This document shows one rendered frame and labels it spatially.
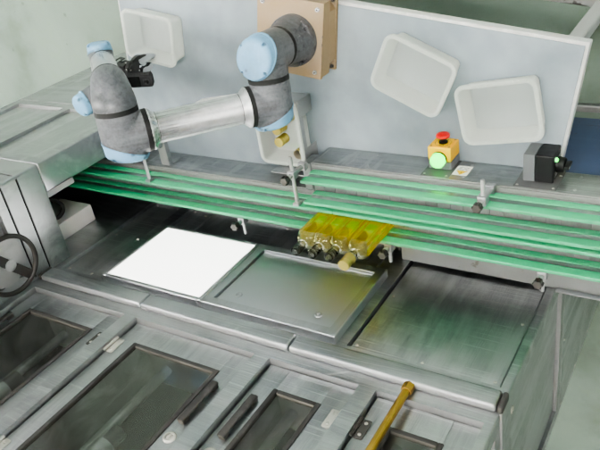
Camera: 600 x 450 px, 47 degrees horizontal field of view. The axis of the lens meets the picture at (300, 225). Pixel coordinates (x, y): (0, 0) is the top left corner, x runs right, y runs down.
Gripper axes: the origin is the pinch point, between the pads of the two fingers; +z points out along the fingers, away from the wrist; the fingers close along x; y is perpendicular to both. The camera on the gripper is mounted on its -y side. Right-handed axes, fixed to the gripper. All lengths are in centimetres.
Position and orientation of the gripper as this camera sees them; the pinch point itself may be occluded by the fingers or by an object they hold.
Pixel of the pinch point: (154, 57)
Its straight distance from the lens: 252.2
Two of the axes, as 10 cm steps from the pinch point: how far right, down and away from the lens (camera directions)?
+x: 1.0, 7.5, 6.6
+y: -8.6, -2.7, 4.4
